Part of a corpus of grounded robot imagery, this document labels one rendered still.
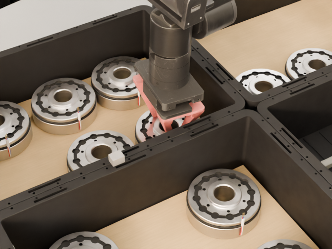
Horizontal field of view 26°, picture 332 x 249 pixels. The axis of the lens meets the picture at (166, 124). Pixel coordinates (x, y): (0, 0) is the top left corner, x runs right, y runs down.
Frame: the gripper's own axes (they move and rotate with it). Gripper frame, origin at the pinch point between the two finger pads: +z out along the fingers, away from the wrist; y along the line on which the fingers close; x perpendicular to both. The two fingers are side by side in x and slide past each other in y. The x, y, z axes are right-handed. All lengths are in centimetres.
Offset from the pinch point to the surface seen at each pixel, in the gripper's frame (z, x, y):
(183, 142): -5.8, 2.3, -9.7
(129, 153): -5.5, 9.8, -8.5
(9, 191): 5.1, 24.6, 1.0
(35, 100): 1.4, 15.8, 14.8
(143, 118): 0.9, 2.2, 3.5
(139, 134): 1.0, 4.2, 0.6
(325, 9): 2.1, -43.0, 19.4
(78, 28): -5.8, 6.0, 20.7
